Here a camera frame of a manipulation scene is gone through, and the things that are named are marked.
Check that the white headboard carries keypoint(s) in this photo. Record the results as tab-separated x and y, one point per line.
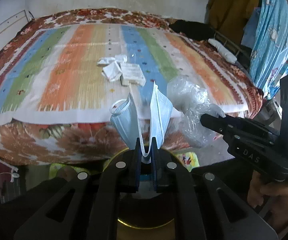
1	30

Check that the white rolled cloth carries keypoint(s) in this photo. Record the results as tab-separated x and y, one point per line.
221	48

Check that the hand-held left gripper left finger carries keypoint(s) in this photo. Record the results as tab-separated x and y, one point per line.
137	175

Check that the brown round bin gold rim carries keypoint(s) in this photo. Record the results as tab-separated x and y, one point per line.
146	207

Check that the black cloth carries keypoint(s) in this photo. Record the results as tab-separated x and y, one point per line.
191	28

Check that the white tissue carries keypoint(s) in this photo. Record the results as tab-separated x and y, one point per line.
106	61
121	58
112	71

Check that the clear plastic bag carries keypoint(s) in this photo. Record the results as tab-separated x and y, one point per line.
193	100

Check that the mustard hanging garment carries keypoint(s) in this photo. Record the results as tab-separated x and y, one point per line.
233	7

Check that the striped colourful mat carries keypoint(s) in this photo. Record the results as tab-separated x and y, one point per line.
59	80

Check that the small white medicine box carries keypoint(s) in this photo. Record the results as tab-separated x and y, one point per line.
132	73

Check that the bed with striped mat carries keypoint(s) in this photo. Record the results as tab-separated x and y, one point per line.
59	142

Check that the metal bed rail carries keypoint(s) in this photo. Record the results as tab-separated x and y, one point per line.
230	42

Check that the person's right hand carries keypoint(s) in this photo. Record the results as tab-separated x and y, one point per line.
257	192

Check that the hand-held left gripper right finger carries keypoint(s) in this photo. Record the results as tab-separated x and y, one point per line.
156	175

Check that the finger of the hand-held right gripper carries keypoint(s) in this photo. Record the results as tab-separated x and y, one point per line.
233	126

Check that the blue face mask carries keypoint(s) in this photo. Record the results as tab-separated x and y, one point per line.
126	122

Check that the blue dotted cartoon cloth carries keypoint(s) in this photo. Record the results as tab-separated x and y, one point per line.
271	42

